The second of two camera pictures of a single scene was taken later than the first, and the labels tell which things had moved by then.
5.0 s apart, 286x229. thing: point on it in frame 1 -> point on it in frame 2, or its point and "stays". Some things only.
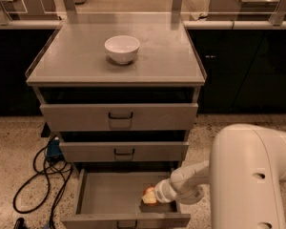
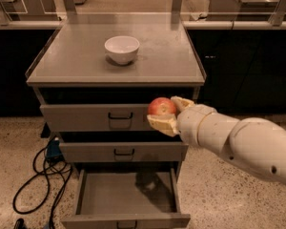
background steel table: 248,3 stays
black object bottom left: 20,223 stays
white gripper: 162,192 -> 189,124
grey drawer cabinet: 119,93 stays
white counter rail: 242,24 stays
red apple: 146,191 -> 161,106
